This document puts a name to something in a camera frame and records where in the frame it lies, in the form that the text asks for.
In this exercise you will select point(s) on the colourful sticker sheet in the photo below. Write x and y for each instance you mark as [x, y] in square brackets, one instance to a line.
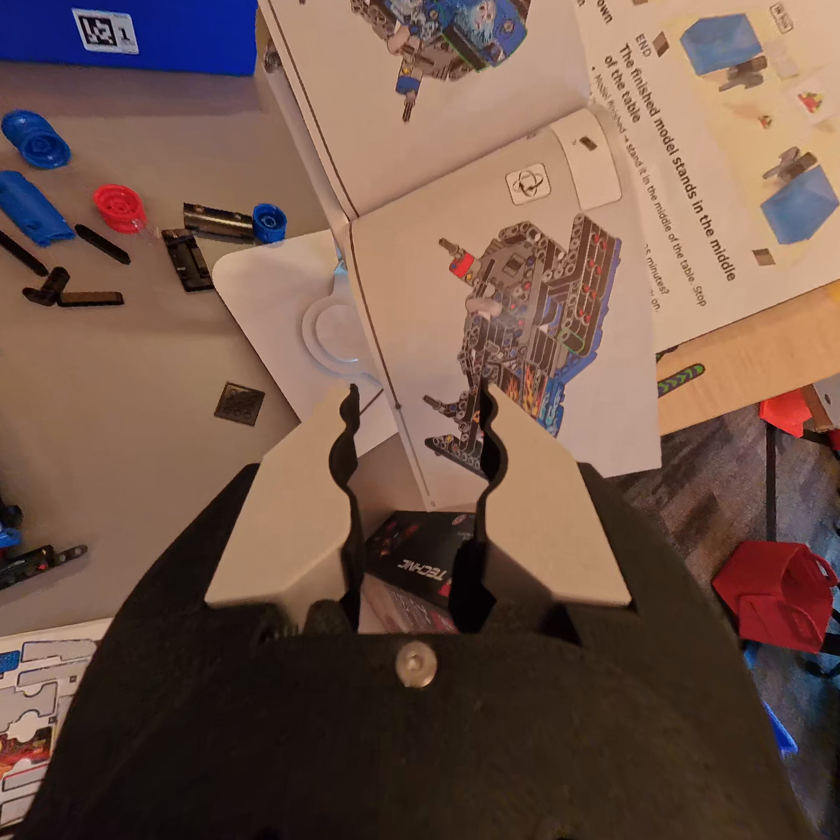
[39, 656]

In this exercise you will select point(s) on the black toy set box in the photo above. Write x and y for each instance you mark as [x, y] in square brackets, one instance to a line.
[413, 551]

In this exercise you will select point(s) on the toy brick truck model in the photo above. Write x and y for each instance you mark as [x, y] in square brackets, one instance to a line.
[26, 564]

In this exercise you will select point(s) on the black studded plate piece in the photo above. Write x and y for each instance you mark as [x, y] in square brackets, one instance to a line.
[187, 259]

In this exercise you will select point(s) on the white book stand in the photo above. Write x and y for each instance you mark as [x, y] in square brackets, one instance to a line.
[262, 295]

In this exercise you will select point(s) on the red wheel rim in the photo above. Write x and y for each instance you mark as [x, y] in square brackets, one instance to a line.
[118, 207]

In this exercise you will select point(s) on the long thin black beam piece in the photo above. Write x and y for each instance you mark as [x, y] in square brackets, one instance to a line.
[23, 253]

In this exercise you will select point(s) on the red floor bin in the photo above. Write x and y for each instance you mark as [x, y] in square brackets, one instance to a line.
[774, 590]

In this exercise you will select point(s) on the blue curved panel piece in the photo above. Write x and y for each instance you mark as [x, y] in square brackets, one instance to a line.
[33, 210]

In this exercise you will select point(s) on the instruction booklet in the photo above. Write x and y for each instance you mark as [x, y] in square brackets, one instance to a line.
[407, 275]

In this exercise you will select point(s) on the blue storage bin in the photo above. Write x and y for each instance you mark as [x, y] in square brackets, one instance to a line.
[197, 33]

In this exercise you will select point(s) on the black square plate piece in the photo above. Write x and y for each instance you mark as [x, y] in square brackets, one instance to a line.
[239, 403]

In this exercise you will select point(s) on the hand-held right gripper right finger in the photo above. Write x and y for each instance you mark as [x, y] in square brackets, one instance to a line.
[551, 525]

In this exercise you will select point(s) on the black cylinder brick piece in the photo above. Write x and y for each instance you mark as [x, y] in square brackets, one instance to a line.
[216, 223]

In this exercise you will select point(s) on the black angled beam piece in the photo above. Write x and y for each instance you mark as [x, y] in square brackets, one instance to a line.
[49, 289]

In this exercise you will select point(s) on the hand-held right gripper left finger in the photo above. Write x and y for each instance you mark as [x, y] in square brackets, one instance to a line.
[282, 525]

